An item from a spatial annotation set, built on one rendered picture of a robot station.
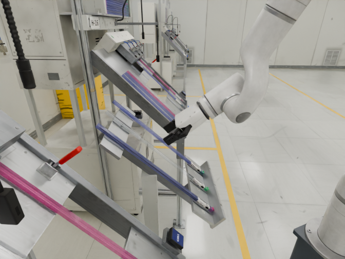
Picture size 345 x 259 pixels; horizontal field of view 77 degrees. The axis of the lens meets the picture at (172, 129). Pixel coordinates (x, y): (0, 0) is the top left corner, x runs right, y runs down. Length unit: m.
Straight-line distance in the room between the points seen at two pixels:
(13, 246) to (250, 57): 0.65
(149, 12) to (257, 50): 4.20
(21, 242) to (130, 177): 1.12
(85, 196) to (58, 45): 0.93
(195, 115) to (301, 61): 8.15
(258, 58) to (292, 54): 7.96
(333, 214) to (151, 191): 0.60
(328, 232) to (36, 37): 1.49
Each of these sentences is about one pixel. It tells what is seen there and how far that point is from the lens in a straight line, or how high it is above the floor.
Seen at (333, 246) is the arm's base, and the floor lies 0.73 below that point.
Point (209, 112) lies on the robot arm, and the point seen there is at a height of 1.08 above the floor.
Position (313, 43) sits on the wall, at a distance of 8.84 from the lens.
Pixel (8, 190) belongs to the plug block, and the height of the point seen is 1.17.
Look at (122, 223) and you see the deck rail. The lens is 0.63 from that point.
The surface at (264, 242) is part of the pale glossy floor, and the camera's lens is 1.78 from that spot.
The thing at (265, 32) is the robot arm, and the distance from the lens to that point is 0.65.
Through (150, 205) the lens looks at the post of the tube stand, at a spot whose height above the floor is 0.67.
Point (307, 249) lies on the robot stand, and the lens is 0.93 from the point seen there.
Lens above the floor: 1.34
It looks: 26 degrees down
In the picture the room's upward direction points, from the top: straight up
